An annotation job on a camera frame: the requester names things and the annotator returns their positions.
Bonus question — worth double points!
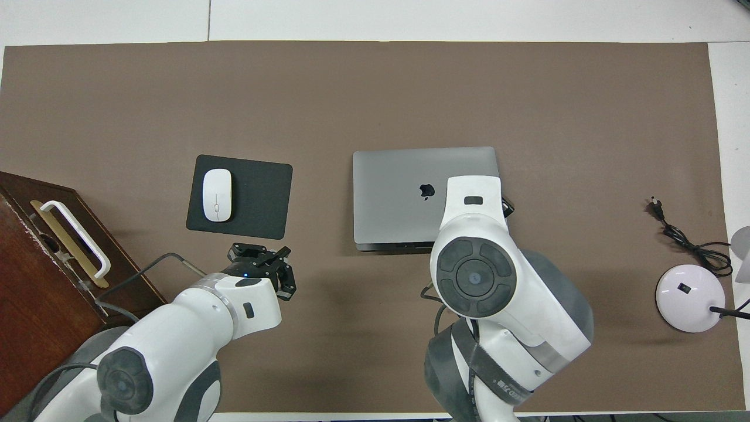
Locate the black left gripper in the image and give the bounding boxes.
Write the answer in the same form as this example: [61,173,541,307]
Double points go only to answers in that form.
[224,243,296,301]

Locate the silver grey laptop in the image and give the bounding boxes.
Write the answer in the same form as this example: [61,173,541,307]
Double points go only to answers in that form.
[352,147,502,253]

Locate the black mouse pad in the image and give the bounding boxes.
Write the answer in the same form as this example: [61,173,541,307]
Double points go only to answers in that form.
[186,154,294,240]

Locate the white computer mouse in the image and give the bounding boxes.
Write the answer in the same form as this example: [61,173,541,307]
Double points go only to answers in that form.
[202,168,233,223]

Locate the large brown table mat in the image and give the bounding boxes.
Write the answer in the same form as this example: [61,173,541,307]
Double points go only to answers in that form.
[0,41,746,414]

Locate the white desk lamp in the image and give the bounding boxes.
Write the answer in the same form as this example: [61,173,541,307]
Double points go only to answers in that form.
[655,226,750,333]

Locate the dark brown wooden box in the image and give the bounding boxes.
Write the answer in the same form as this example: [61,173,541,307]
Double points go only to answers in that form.
[0,171,169,414]

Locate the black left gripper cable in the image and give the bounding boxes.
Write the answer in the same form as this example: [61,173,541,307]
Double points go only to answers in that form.
[94,252,209,323]

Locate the black lamp power cable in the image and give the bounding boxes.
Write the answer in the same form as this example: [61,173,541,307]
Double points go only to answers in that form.
[649,196,734,278]

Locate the white box handle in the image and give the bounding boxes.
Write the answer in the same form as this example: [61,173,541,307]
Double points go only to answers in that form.
[39,200,111,279]

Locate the brass handle plate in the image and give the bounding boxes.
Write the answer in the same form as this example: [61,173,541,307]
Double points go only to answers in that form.
[29,199,110,289]

